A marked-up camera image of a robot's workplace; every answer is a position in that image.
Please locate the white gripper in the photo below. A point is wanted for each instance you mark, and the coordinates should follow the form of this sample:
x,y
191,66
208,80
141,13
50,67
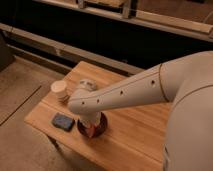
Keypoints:
x,y
91,119

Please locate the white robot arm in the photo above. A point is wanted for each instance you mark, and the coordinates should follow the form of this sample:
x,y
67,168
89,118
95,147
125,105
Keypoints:
x,y
187,83

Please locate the dark purple ceramic bowl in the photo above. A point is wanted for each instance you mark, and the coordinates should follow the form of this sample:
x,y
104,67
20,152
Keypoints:
x,y
103,122

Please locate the blue sponge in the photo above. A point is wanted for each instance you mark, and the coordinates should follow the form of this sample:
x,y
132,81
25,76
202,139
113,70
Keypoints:
x,y
63,122

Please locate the wooden table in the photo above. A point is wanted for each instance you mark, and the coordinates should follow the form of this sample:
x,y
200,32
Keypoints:
x,y
133,141

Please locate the white paper cup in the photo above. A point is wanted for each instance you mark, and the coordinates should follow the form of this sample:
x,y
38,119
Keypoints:
x,y
59,89

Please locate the dark cabinet at left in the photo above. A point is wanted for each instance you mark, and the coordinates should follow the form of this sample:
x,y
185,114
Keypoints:
x,y
6,57

